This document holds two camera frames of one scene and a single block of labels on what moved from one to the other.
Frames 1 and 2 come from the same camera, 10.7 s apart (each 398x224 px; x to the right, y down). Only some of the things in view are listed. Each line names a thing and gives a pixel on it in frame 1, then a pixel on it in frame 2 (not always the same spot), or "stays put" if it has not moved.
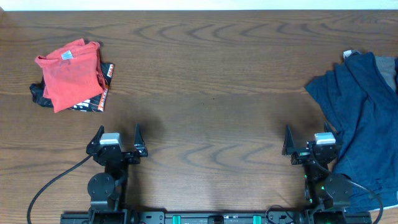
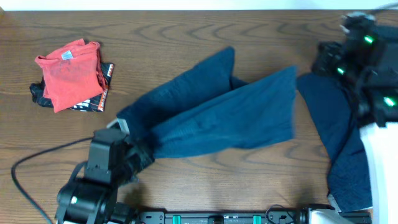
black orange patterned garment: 94,104 stays put
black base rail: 316,216 stays put
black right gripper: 289,146 -> 326,50
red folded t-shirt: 71,74 stays put
